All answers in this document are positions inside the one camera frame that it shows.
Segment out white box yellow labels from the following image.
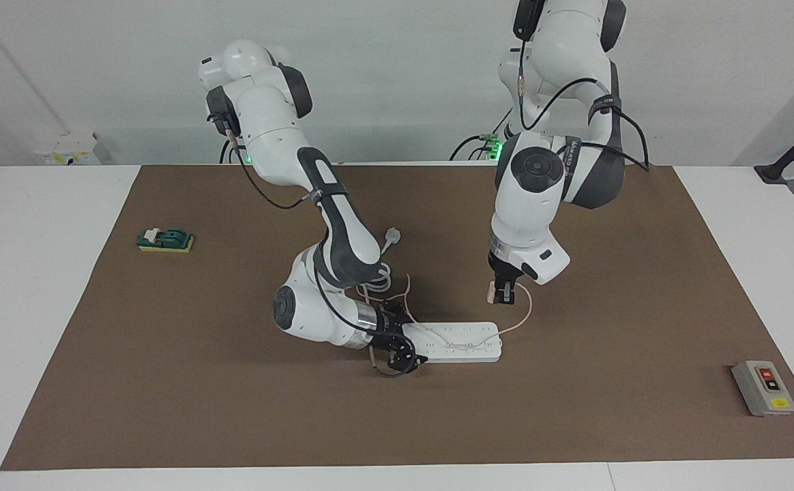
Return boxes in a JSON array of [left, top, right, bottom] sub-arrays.
[[34, 133, 101, 166]]

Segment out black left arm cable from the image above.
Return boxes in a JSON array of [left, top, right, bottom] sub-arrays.
[[514, 41, 650, 171]]

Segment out black base cable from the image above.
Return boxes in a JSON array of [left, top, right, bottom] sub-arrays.
[[450, 109, 514, 162]]

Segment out brown table mat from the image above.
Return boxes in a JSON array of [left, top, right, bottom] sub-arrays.
[[0, 162, 794, 471]]

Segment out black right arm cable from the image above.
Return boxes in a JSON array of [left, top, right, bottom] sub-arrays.
[[209, 113, 415, 378]]

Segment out white power strip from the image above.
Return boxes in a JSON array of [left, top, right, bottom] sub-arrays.
[[402, 322, 502, 363]]

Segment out grey on-off switch box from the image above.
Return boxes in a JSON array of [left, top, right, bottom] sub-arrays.
[[731, 359, 794, 417]]

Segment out pink charging cable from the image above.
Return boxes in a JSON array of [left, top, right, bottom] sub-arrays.
[[397, 273, 533, 352]]

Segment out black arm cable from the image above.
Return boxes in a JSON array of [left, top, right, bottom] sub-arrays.
[[209, 113, 415, 378], [514, 41, 650, 171]]

